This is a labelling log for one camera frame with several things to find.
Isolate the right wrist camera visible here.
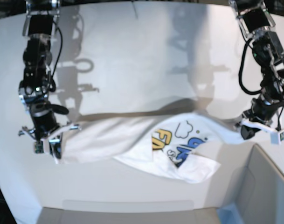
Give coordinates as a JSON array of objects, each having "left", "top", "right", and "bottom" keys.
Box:
[{"left": 34, "top": 140, "right": 44, "bottom": 154}]

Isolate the grey tape strip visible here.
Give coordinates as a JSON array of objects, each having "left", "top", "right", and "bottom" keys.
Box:
[{"left": 62, "top": 200, "right": 194, "bottom": 213}]

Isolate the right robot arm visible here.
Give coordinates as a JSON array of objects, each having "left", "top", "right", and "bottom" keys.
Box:
[{"left": 18, "top": 0, "right": 80, "bottom": 160}]

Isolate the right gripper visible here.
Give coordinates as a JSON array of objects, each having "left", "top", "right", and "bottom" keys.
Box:
[{"left": 18, "top": 109, "right": 82, "bottom": 160}]

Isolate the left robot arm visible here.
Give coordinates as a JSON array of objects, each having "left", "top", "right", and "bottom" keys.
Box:
[{"left": 229, "top": 0, "right": 284, "bottom": 145}]

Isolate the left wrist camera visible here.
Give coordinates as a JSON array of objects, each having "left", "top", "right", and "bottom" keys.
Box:
[{"left": 270, "top": 130, "right": 284, "bottom": 145}]

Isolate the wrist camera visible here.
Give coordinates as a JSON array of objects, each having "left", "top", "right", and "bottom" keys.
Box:
[
  {"left": 34, "top": 140, "right": 44, "bottom": 154},
  {"left": 270, "top": 130, "right": 284, "bottom": 145}
]

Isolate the grey cardboard bin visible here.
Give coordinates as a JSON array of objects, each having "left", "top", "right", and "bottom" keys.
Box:
[{"left": 217, "top": 144, "right": 284, "bottom": 224}]

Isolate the white printed t-shirt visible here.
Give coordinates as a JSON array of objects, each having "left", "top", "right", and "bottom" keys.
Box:
[{"left": 55, "top": 112, "right": 244, "bottom": 184}]

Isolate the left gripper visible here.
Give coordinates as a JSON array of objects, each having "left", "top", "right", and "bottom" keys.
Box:
[{"left": 235, "top": 98, "right": 284, "bottom": 140}]

